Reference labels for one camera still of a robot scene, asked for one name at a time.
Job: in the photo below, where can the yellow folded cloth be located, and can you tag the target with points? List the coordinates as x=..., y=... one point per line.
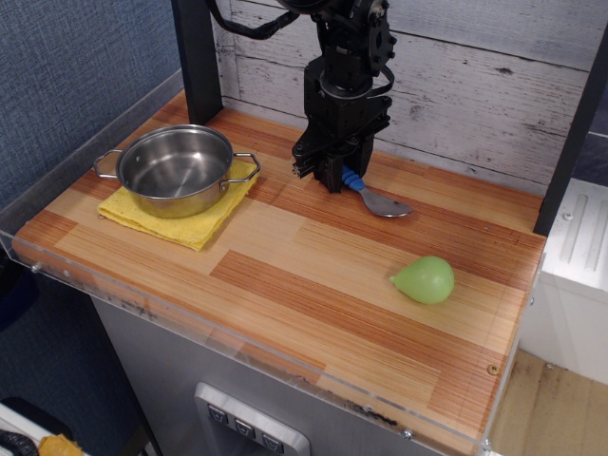
x=192, y=232

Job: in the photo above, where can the blue handled metal spoon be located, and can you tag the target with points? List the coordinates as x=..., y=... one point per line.
x=378, y=205

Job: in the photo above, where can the yellow object bottom corner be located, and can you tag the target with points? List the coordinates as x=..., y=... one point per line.
x=59, y=445

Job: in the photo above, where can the silver control panel with buttons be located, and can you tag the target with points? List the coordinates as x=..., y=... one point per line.
x=235, y=428

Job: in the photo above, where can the green toy pear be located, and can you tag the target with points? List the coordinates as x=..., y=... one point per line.
x=427, y=280

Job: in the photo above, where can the stainless steel pot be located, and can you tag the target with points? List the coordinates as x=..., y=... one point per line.
x=178, y=171

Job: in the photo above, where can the clear acrylic table guard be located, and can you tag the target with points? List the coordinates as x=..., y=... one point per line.
x=295, y=287

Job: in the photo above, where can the white aluminium ledge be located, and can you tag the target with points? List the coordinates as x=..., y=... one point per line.
x=566, y=321

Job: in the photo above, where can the black vertical post right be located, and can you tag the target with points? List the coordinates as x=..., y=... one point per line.
x=580, y=126

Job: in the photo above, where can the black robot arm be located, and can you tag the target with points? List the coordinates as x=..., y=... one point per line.
x=346, y=88

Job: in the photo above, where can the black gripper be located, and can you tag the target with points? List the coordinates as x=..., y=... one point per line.
x=338, y=141

